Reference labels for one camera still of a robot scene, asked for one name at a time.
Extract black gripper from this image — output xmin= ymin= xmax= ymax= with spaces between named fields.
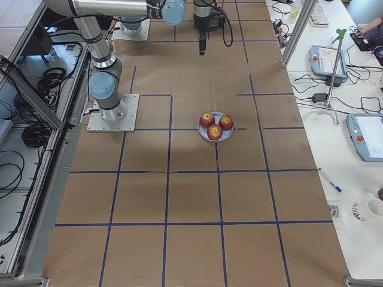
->
xmin=193 ymin=0 xmax=224 ymax=56

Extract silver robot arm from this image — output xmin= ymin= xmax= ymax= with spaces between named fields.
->
xmin=120 ymin=16 xmax=144 ymax=36
xmin=45 ymin=1 xmax=187 ymax=124

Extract red apple plate back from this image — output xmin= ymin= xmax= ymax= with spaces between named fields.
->
xmin=199 ymin=112 xmax=215 ymax=129

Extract red apple plate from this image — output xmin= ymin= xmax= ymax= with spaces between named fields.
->
xmin=206 ymin=124 xmax=223 ymax=141
xmin=199 ymin=112 xmax=215 ymax=129
xmin=218 ymin=114 xmax=234 ymax=131

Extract red apple plate outer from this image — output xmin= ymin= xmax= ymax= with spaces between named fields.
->
xmin=218 ymin=114 xmax=234 ymax=131

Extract light blue plate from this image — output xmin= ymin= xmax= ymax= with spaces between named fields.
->
xmin=198 ymin=111 xmax=234 ymax=142

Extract red apple plate front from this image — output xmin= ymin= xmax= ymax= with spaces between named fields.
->
xmin=206 ymin=124 xmax=223 ymax=141

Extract plastic bottle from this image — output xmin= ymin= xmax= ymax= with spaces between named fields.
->
xmin=287 ymin=0 xmax=301 ymax=23

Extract white keyboard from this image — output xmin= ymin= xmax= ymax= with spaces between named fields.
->
xmin=311 ymin=1 xmax=330 ymax=28

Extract teach pendant far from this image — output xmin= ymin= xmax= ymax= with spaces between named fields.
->
xmin=309 ymin=45 xmax=347 ymax=80

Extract teach pendant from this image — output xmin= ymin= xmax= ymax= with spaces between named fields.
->
xmin=309 ymin=45 xmax=347 ymax=80
xmin=346 ymin=114 xmax=382 ymax=162

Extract black power adapter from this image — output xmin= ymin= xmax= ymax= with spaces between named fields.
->
xmin=311 ymin=93 xmax=328 ymax=103

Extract green clamp on rod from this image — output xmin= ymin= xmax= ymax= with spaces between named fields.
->
xmin=324 ymin=29 xmax=346 ymax=109

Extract teach pendant near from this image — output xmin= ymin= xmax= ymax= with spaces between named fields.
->
xmin=346 ymin=114 xmax=382 ymax=162

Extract blue white pen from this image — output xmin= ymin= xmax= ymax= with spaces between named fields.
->
xmin=318 ymin=167 xmax=342 ymax=193

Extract white mug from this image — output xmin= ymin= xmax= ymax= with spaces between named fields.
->
xmin=351 ymin=197 xmax=382 ymax=221

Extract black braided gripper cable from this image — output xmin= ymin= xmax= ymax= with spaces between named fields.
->
xmin=220 ymin=10 xmax=233 ymax=47

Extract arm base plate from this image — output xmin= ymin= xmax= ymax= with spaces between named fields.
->
xmin=111 ymin=19 xmax=150 ymax=41
xmin=87 ymin=94 xmax=139 ymax=132

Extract aluminium frame post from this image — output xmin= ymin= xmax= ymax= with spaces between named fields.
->
xmin=279 ymin=0 xmax=317 ymax=68

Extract coiled black cables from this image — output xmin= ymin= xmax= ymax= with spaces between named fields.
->
xmin=21 ymin=124 xmax=50 ymax=149

